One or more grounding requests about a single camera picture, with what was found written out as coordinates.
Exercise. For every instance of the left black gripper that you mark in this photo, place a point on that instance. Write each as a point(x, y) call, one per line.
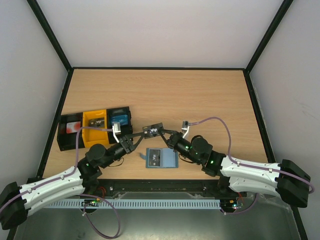
point(127, 139)

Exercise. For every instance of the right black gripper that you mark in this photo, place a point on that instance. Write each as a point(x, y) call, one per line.
point(172, 139)

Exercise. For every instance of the black vip card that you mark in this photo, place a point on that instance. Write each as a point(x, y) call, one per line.
point(153, 158)
point(152, 130)
point(97, 122)

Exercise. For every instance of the teal leather card holder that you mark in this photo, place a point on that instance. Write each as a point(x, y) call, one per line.
point(168, 158)

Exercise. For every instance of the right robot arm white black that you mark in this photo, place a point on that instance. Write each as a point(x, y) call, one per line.
point(285, 180)

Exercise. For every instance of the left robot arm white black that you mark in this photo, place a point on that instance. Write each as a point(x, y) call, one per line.
point(17, 202)

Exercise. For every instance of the blue card in tray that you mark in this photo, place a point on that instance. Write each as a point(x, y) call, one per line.
point(122, 119)

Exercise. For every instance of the black VIP card in tray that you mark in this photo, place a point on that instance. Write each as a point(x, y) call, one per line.
point(97, 122)

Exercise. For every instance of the red white card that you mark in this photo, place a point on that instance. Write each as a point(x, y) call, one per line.
point(73, 127)

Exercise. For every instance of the black tray right compartment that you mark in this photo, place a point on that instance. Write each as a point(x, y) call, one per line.
point(128, 129)

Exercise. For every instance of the black tray compartment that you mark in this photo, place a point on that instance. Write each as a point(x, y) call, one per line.
point(67, 141)
point(128, 129)

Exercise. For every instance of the yellow tray middle compartment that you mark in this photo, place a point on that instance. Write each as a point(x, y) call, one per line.
point(90, 136)

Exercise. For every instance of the black tray left compartment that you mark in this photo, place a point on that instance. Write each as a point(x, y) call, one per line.
point(67, 141)

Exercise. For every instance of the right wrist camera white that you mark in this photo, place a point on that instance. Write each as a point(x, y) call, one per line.
point(185, 128)

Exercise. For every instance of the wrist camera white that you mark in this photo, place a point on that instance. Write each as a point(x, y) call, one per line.
point(116, 130)
point(185, 128)

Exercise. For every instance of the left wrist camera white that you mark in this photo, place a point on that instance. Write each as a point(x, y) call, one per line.
point(116, 130)

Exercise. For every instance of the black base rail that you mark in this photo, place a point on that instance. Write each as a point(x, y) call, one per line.
point(207, 188)

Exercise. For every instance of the black aluminium frame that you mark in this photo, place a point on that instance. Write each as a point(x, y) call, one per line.
point(38, 13)

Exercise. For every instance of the light blue slotted cable duct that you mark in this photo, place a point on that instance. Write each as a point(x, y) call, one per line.
point(148, 204)

